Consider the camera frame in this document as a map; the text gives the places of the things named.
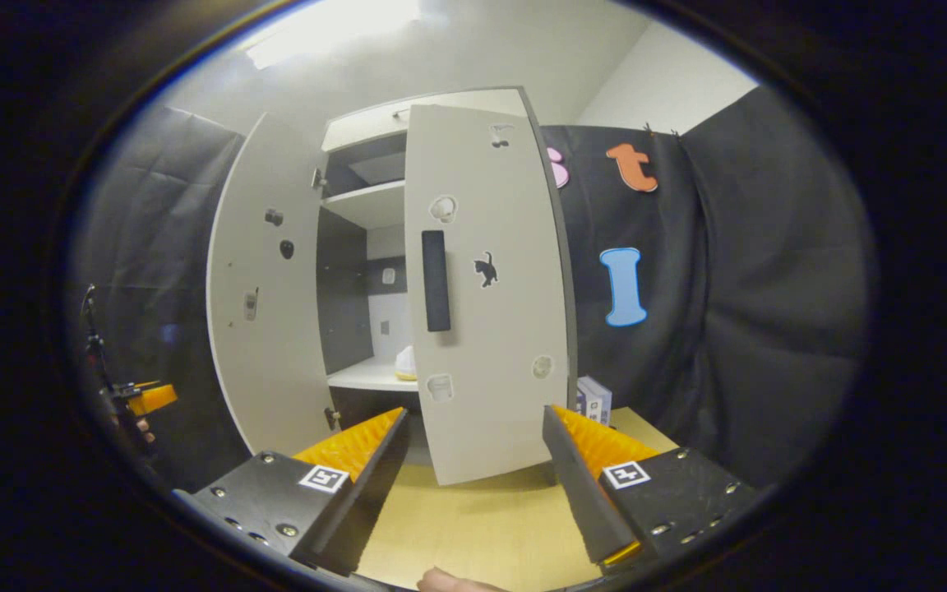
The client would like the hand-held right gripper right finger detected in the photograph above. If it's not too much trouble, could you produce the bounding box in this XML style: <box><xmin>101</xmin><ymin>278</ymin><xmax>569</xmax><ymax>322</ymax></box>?
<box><xmin>541</xmin><ymin>403</ymin><xmax>762</xmax><ymax>574</ymax></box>

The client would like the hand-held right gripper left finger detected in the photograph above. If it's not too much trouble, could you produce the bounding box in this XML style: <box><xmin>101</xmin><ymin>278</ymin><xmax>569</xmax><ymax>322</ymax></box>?
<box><xmin>171</xmin><ymin>405</ymin><xmax>410</xmax><ymax>576</ymax></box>

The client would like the white cabinet door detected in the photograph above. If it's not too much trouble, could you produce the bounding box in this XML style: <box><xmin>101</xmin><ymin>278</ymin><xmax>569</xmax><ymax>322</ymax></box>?
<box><xmin>206</xmin><ymin>111</ymin><xmax>335</xmax><ymax>457</ymax></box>
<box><xmin>404</xmin><ymin>103</ymin><xmax>573</xmax><ymax>486</ymax></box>

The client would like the white shoe cabinet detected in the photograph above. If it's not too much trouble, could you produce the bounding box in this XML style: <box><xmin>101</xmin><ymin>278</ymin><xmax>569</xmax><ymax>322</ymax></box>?
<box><xmin>313</xmin><ymin>86</ymin><xmax>580</xmax><ymax>465</ymax></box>

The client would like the white cabinet shelf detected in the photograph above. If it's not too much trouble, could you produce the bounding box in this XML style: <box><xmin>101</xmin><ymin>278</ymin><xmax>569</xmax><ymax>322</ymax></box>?
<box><xmin>327</xmin><ymin>355</ymin><xmax>421</xmax><ymax>392</ymax></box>
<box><xmin>321</xmin><ymin>179</ymin><xmax>406</xmax><ymax>229</ymax></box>

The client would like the small grey printed box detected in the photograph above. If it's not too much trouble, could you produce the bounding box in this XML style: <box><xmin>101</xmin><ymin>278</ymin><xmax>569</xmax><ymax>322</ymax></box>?
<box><xmin>576</xmin><ymin>376</ymin><xmax>612</xmax><ymax>426</ymax></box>

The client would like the black door handle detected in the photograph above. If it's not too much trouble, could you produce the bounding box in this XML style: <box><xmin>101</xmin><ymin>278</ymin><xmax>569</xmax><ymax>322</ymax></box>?
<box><xmin>421</xmin><ymin>230</ymin><xmax>451</xmax><ymax>333</ymax></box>

